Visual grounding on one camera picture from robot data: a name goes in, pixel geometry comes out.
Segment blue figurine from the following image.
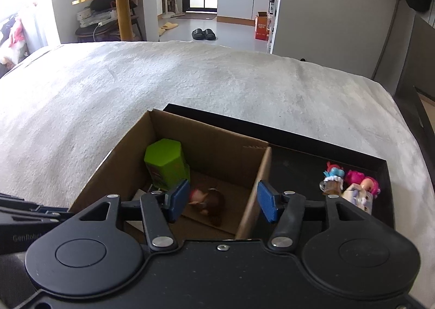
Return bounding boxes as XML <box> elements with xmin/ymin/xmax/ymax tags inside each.
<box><xmin>319</xmin><ymin>161</ymin><xmax>346</xmax><ymax>198</ymax></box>

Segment pink-haired doll white block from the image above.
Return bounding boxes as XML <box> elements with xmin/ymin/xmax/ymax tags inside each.
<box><xmin>341</xmin><ymin>176</ymin><xmax>382</xmax><ymax>217</ymax></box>

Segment pink floral cloth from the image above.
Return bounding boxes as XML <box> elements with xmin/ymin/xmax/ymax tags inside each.
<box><xmin>0</xmin><ymin>13</ymin><xmax>28</xmax><ymax>68</ymax></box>

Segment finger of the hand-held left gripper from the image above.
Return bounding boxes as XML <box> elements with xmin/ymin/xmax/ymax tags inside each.
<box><xmin>0</xmin><ymin>193</ymin><xmax>44</xmax><ymax>211</ymax></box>
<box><xmin>0</xmin><ymin>206</ymin><xmax>70</xmax><ymax>225</ymax></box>

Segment green hexagonal box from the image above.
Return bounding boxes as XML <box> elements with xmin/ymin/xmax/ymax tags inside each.
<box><xmin>143</xmin><ymin>138</ymin><xmax>191</xmax><ymax>193</ymax></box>

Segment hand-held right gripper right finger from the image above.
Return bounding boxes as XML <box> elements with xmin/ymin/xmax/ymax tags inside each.
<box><xmin>256</xmin><ymin>179</ymin><xmax>377</xmax><ymax>252</ymax></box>

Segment white flat boxes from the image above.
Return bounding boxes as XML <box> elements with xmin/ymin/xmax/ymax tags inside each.
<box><xmin>76</xmin><ymin>8</ymin><xmax>118</xmax><ymax>28</ymax></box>

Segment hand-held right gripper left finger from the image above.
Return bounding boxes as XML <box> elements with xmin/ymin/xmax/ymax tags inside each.
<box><xmin>69</xmin><ymin>178</ymin><xmax>191</xmax><ymax>252</ymax></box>

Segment white low cabinet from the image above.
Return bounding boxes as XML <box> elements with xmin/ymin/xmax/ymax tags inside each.
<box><xmin>141</xmin><ymin>0</ymin><xmax>162</xmax><ymax>42</ymax></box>

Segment magenta toy figurine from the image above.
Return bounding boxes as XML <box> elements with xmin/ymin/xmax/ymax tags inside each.
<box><xmin>344</xmin><ymin>169</ymin><xmax>364</xmax><ymax>188</ymax></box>

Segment round gold table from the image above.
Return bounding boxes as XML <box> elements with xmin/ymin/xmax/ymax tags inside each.
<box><xmin>71</xmin><ymin>0</ymin><xmax>174</xmax><ymax>41</ymax></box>

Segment dark chair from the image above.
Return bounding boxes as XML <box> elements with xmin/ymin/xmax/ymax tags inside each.
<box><xmin>74</xmin><ymin>0</ymin><xmax>141</xmax><ymax>43</ymax></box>

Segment white standing fan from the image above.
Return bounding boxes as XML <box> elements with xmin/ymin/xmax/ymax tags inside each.
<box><xmin>159</xmin><ymin>0</ymin><xmax>175</xmax><ymax>21</ymax></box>

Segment brown-haired doll figurine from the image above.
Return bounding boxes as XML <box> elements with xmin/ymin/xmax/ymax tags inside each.
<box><xmin>188</xmin><ymin>188</ymin><xmax>226</xmax><ymax>227</ymax></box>

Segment black tray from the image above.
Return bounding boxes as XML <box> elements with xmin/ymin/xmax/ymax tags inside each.
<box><xmin>163</xmin><ymin>102</ymin><xmax>398</xmax><ymax>240</ymax></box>

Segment brown cardboard box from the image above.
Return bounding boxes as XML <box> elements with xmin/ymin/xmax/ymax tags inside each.
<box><xmin>67</xmin><ymin>108</ymin><xmax>273</xmax><ymax>240</ymax></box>

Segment grey coat stand pole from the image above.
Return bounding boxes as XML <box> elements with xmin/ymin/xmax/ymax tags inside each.
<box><xmin>372</xmin><ymin>0</ymin><xmax>403</xmax><ymax>80</ymax></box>

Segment orange cardboard box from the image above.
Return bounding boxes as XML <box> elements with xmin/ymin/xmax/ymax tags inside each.
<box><xmin>254</xmin><ymin>11</ymin><xmax>271</xmax><ymax>41</ymax></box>

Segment dark grey panel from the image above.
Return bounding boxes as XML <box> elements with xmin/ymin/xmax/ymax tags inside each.
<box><xmin>394</xmin><ymin>13</ymin><xmax>435</xmax><ymax>116</ymax></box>

